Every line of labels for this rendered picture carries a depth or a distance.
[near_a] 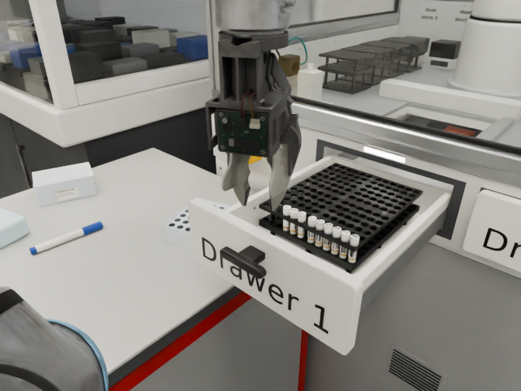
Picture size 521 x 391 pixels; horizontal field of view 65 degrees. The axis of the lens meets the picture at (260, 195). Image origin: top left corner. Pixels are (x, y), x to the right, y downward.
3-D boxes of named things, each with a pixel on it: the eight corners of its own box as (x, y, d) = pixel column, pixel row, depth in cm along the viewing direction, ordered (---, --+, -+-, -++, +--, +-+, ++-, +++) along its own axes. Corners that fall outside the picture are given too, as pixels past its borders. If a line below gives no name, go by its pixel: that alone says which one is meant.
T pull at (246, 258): (260, 282, 50) (260, 272, 49) (219, 256, 54) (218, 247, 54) (280, 268, 52) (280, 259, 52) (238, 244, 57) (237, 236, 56)
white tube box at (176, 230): (200, 252, 78) (198, 235, 76) (163, 241, 81) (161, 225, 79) (230, 220, 88) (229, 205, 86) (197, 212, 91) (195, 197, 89)
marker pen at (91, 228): (32, 257, 77) (30, 250, 76) (30, 253, 78) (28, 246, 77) (104, 229, 85) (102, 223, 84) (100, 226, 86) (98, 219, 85)
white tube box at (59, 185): (39, 207, 93) (32, 187, 90) (37, 191, 100) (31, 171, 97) (98, 195, 98) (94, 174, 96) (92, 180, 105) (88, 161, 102)
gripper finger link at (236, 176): (208, 216, 50) (215, 147, 46) (227, 194, 55) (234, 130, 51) (232, 223, 50) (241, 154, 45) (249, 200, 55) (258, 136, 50)
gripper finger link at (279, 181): (260, 228, 49) (248, 155, 45) (274, 205, 54) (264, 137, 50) (285, 230, 48) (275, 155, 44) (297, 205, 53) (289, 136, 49)
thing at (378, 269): (343, 333, 51) (349, 296, 48) (207, 250, 66) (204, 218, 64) (459, 211, 77) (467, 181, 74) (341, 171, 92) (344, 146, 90)
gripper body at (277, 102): (205, 155, 44) (197, 36, 39) (234, 129, 52) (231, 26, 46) (274, 164, 42) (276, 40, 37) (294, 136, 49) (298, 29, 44)
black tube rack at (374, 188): (350, 285, 59) (355, 248, 56) (259, 237, 69) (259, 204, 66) (416, 223, 73) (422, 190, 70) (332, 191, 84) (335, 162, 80)
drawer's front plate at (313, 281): (346, 358, 50) (357, 288, 45) (192, 258, 67) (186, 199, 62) (353, 349, 51) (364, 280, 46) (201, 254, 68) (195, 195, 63)
